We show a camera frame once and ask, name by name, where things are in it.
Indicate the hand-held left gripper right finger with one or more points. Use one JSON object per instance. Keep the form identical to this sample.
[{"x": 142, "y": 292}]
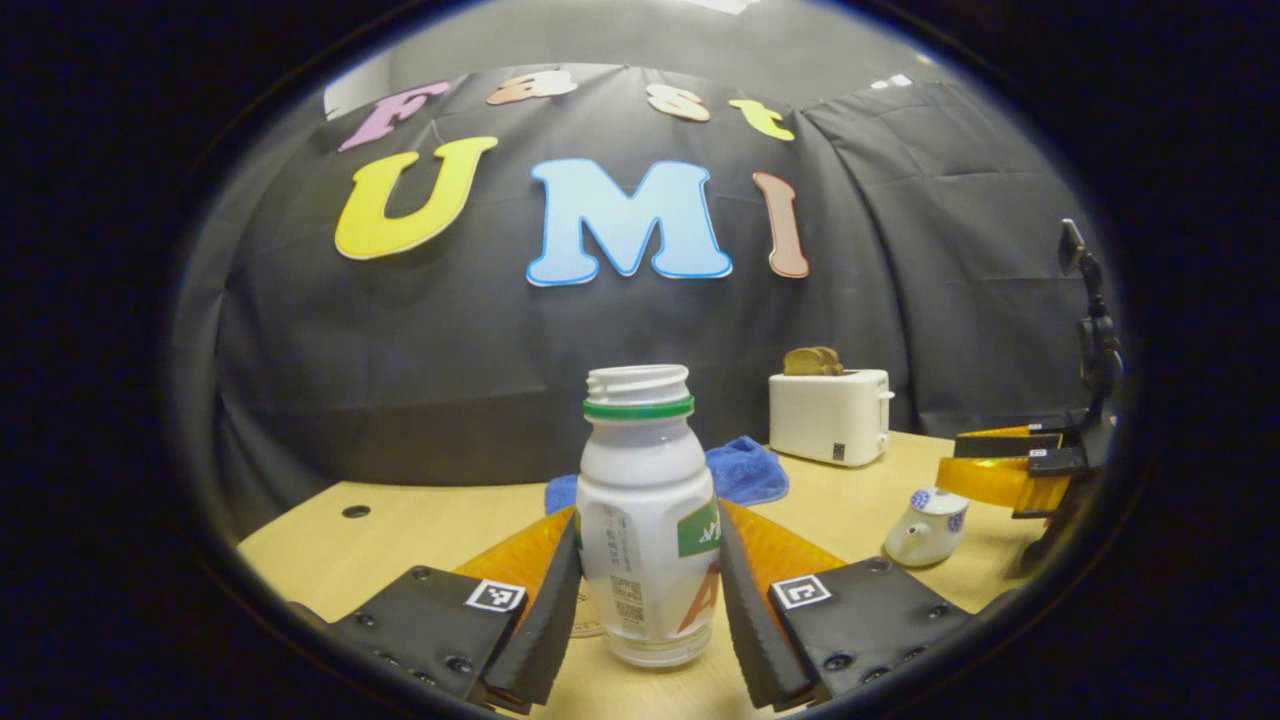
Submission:
[{"x": 750, "y": 630}]

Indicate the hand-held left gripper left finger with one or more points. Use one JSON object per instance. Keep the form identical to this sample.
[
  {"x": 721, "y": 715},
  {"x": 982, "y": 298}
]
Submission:
[{"x": 545, "y": 620}]

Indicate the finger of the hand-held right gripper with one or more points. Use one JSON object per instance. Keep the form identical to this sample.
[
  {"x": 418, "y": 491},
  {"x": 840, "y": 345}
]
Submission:
[
  {"x": 990, "y": 480},
  {"x": 1005, "y": 446}
]

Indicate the round brown coaster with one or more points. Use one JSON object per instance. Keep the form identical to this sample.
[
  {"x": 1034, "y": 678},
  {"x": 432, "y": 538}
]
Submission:
[{"x": 585, "y": 610}]

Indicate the white blue-patterned teacup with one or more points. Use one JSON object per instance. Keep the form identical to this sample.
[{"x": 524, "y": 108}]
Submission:
[{"x": 920, "y": 540}]

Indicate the white water bottle green label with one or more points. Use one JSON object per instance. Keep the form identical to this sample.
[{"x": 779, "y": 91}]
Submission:
[{"x": 640, "y": 500}]

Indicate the blue towel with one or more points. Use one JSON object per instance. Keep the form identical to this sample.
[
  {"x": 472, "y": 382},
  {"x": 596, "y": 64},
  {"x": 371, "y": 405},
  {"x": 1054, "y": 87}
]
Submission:
[{"x": 750, "y": 470}]

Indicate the white toaster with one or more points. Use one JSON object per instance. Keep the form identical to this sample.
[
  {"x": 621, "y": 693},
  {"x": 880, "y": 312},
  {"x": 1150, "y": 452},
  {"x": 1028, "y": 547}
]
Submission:
[{"x": 825, "y": 415}]

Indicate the brown toast slice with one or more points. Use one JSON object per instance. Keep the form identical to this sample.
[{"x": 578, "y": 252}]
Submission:
[
  {"x": 828, "y": 360},
  {"x": 797, "y": 362}
]

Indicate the black backdrop cloth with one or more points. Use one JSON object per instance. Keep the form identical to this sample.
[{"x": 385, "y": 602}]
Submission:
[{"x": 450, "y": 350}]

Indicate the ceiling light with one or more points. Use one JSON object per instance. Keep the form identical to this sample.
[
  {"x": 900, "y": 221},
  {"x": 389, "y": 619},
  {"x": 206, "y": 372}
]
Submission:
[{"x": 715, "y": 4}]

